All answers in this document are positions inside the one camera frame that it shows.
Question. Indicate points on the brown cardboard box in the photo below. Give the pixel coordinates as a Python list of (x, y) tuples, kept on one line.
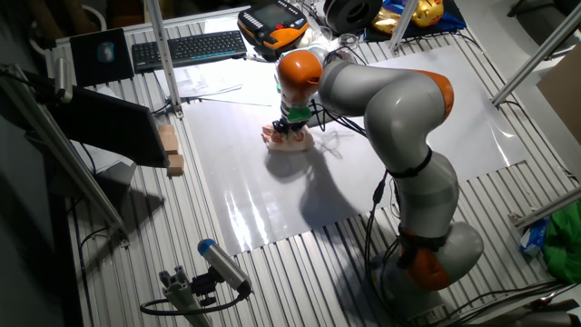
[(563, 95)]

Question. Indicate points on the orange black teach pendant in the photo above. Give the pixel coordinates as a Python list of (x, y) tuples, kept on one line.
[(272, 22)]

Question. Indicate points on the aluminium frame post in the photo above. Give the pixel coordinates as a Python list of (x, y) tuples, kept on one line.
[(404, 22), (540, 54), (549, 206), (68, 159), (164, 59), (184, 297)]

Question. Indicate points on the empty glass beaker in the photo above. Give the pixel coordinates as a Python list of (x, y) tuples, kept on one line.
[(326, 35)]

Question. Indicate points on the glass beaker with brown liquid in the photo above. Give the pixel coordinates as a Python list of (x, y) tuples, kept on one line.
[(348, 42)]

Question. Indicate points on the white egg-shaped object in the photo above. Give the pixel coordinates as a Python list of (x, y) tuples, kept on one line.
[(308, 38)]

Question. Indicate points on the gold piggy bank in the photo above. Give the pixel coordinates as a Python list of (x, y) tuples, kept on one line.
[(429, 12)]

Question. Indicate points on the grey plastic table mat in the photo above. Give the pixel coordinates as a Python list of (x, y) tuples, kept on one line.
[(254, 200)]

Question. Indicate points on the pink cream cloth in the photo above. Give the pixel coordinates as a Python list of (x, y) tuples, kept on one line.
[(290, 143)]

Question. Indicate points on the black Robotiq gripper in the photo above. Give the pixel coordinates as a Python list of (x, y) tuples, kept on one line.
[(287, 123)]

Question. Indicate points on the blue tissue pack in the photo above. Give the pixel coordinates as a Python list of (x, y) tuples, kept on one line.
[(534, 237)]

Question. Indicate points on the silver depth camera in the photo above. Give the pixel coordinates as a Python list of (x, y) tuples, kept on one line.
[(63, 79)]

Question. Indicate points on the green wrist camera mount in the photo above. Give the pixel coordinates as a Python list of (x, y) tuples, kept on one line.
[(299, 113)]

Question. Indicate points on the large white paper sheet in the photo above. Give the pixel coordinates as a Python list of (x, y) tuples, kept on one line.
[(236, 91)]

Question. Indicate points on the black computer keyboard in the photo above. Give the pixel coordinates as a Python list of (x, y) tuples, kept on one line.
[(190, 50)]

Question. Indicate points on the teal fluffy folded cloth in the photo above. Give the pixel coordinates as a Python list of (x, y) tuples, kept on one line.
[(299, 46)]

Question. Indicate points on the black filament spool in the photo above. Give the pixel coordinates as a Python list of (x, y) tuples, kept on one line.
[(351, 16)]

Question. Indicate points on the silver camera with blue end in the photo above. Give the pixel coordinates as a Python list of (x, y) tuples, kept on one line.
[(224, 265)]

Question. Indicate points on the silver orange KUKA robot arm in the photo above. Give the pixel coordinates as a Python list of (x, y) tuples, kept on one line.
[(399, 109)]

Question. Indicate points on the green fabric bag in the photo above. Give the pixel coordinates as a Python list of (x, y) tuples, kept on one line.
[(565, 245)]

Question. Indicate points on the silver pen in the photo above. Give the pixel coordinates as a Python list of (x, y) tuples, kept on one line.
[(258, 57)]

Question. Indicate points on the small printed paper sheet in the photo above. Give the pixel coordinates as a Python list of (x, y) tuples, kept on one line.
[(204, 82)]

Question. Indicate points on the gold foil bag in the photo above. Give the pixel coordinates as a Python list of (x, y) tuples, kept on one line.
[(387, 20)]

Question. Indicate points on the black camera clamp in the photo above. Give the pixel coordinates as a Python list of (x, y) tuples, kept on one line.
[(204, 286)]

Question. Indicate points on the grey computer mouse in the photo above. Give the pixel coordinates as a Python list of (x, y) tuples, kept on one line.
[(105, 52)]

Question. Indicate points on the dark blue cloth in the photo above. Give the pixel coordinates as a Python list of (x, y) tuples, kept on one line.
[(454, 18)]

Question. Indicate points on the black computer monitor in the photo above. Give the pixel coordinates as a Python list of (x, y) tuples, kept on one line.
[(113, 122)]

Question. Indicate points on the black mouse pad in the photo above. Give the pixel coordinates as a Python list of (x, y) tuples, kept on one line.
[(91, 68)]

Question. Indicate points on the wooden block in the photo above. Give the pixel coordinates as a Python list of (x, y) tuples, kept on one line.
[(170, 144), (166, 130), (176, 165)]

